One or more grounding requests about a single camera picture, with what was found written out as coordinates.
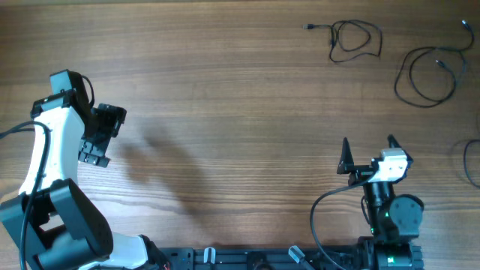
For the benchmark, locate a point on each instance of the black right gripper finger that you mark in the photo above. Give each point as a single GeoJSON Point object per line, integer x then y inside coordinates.
{"type": "Point", "coordinates": [392, 142]}
{"type": "Point", "coordinates": [346, 163]}

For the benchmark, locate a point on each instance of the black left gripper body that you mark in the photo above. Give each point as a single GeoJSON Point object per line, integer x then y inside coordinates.
{"type": "Point", "coordinates": [105, 124]}

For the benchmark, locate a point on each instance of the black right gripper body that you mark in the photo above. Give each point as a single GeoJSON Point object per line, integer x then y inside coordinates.
{"type": "Point", "coordinates": [361, 172]}

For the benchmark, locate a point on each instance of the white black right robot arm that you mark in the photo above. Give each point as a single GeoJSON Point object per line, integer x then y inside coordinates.
{"type": "Point", "coordinates": [394, 219]}

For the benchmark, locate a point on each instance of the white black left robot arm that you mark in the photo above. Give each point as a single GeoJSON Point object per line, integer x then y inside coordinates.
{"type": "Point", "coordinates": [52, 222]}

